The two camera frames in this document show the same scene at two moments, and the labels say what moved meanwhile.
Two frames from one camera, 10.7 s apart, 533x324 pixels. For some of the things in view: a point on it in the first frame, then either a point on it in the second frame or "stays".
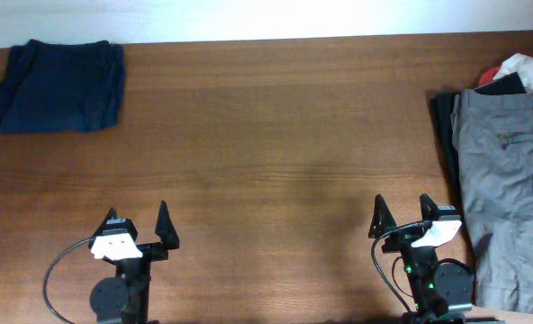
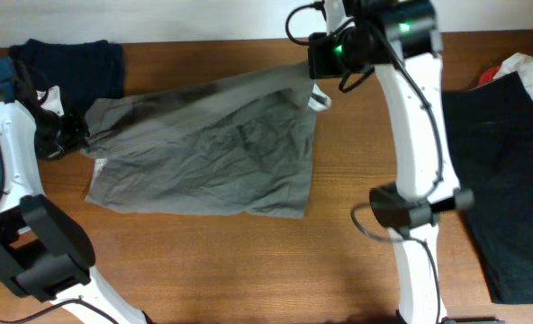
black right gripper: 387,221 -> 320,66
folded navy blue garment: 45,87 stays
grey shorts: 507,145 -> 244,142
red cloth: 488,76 stays
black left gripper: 158,251 -> 80,133
